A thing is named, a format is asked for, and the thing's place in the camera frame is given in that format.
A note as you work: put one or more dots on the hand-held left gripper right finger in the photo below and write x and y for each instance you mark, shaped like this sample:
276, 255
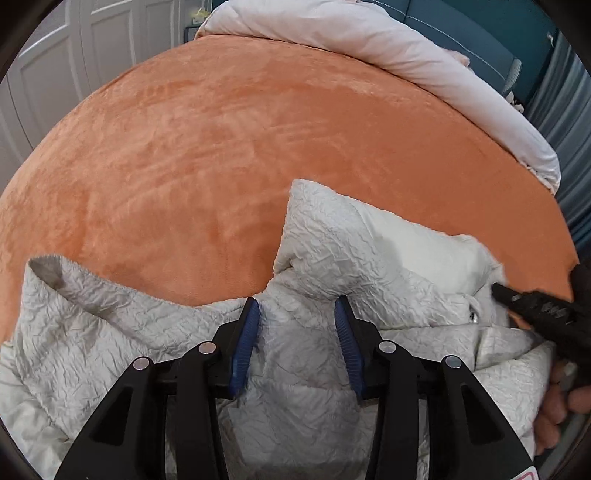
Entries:
348, 350

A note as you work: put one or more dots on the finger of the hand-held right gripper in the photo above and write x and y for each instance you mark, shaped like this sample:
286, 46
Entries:
512, 297

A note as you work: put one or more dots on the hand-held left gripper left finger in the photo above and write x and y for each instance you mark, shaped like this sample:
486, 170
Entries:
244, 350

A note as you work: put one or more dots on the white quilted zip jacket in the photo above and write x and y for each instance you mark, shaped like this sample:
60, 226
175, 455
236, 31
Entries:
346, 240

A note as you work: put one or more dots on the person's right hand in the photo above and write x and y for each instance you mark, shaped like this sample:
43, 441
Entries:
551, 410

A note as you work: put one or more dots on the grey-blue curtain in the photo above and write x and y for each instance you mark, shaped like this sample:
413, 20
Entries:
572, 138

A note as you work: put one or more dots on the orange plush blanket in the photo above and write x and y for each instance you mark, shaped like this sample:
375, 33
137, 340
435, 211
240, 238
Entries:
231, 161

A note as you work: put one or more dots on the plush toys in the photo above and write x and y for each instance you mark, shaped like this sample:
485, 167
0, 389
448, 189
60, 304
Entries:
513, 101

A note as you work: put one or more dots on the blue padded headboard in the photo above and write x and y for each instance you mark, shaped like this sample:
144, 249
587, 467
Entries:
485, 32

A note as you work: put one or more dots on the pale pink duvet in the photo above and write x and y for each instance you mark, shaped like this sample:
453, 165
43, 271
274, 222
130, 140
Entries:
369, 32

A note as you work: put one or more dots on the white panelled wardrobe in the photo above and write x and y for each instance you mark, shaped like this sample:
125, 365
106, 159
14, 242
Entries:
115, 41

